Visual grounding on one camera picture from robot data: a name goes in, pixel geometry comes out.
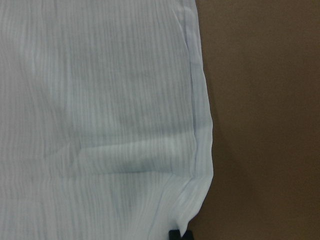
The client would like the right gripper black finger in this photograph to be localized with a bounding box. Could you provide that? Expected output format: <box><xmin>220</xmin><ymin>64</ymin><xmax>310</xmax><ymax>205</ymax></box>
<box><xmin>168</xmin><ymin>229</ymin><xmax>193</xmax><ymax>240</ymax></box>

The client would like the light blue button-up shirt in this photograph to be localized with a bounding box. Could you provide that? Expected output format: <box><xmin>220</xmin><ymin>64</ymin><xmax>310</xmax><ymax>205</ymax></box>
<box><xmin>0</xmin><ymin>0</ymin><xmax>213</xmax><ymax>240</ymax></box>

